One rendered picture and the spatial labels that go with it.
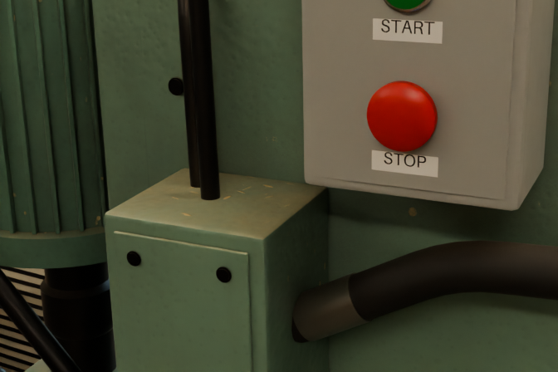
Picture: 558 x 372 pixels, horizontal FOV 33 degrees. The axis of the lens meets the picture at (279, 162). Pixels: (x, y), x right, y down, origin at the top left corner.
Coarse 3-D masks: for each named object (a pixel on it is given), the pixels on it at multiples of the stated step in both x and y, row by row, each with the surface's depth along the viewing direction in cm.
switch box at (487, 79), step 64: (320, 0) 40; (448, 0) 38; (512, 0) 37; (320, 64) 41; (384, 64) 40; (448, 64) 38; (512, 64) 37; (320, 128) 42; (448, 128) 39; (512, 128) 38; (384, 192) 42; (448, 192) 40; (512, 192) 39
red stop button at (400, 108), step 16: (384, 96) 39; (400, 96) 39; (416, 96) 38; (368, 112) 40; (384, 112) 39; (400, 112) 39; (416, 112) 39; (432, 112) 39; (384, 128) 39; (400, 128) 39; (416, 128) 39; (432, 128) 39; (384, 144) 40; (400, 144) 39; (416, 144) 39
